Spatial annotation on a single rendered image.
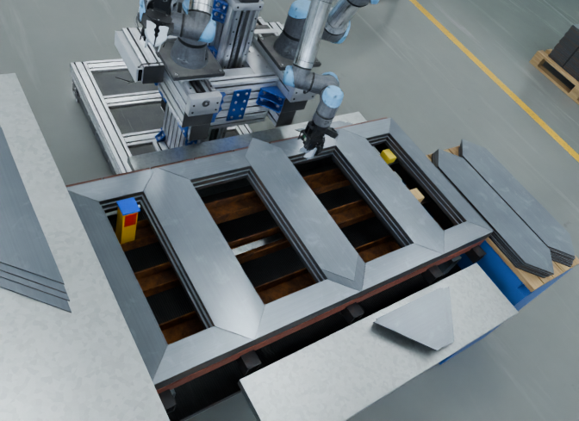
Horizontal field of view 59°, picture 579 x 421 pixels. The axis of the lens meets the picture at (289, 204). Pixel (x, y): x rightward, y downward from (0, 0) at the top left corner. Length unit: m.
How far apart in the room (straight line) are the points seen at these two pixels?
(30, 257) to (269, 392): 0.80
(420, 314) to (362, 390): 0.39
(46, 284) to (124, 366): 0.29
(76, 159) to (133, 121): 0.38
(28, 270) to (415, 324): 1.30
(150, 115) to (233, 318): 1.78
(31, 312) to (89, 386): 0.23
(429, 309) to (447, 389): 0.96
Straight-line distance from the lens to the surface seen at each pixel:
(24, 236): 1.51
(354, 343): 1.88
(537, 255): 2.50
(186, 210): 1.85
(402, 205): 2.22
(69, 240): 1.52
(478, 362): 3.15
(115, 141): 2.95
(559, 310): 3.77
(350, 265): 1.90
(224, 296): 1.68
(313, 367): 1.79
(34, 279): 1.44
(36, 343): 1.38
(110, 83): 3.35
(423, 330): 2.00
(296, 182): 2.06
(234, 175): 2.04
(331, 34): 2.32
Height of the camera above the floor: 2.29
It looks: 46 degrees down
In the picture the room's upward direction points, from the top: 25 degrees clockwise
